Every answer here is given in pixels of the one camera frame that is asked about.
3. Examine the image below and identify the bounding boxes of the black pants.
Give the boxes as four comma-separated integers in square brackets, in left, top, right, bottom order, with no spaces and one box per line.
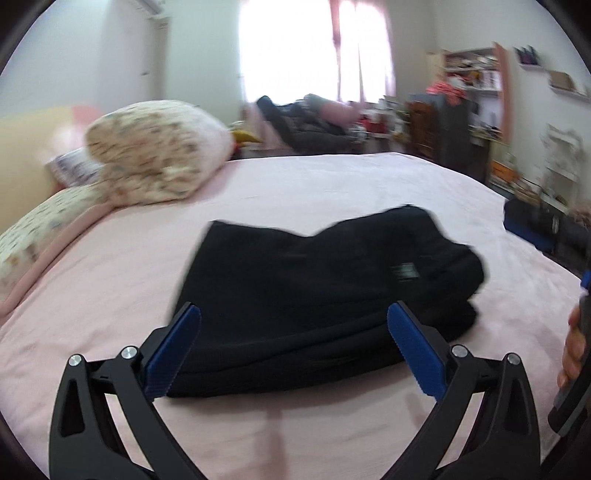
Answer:
[168,205,485,398]

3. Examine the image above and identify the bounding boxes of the right hand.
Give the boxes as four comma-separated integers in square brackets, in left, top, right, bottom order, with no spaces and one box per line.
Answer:
[557,305,586,388]

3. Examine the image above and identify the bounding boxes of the pink bed sheet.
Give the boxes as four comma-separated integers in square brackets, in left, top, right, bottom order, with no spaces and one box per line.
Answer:
[1,153,580,479]

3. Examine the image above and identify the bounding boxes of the floral pink-edged pillow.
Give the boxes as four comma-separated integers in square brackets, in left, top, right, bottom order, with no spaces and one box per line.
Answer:
[1,185,113,317]

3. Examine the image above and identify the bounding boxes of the purple patterned pillow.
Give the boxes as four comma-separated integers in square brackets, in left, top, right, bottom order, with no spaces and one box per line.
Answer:
[46,147,103,188]

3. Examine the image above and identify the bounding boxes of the dark cabinet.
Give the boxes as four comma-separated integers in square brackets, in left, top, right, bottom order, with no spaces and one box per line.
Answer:
[406,93,488,183]

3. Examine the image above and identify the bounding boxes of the floral rolled duvet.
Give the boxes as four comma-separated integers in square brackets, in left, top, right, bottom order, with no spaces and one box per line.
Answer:
[85,100,235,207]

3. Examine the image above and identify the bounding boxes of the yellow pink headboard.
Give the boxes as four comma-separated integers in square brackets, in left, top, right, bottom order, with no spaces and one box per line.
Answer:
[0,105,102,231]

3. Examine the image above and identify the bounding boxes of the pink bookshelf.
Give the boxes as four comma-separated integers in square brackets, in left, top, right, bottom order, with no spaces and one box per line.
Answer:
[427,42,513,144]

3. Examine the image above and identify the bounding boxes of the yellow plush toy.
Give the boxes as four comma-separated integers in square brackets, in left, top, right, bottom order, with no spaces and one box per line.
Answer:
[229,122,263,146]

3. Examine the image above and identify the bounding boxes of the black recliner chair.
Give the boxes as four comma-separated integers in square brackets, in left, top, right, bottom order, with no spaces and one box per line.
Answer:
[256,94,367,155]

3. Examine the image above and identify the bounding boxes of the white air conditioner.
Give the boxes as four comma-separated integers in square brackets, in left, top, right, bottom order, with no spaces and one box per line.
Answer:
[133,0,165,16]

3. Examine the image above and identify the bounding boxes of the pink curtain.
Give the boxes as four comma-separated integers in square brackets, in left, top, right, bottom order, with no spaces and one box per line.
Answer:
[329,1,396,103]

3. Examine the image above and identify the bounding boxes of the wall shelf with bottles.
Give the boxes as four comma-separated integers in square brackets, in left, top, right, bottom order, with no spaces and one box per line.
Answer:
[514,45,542,68]

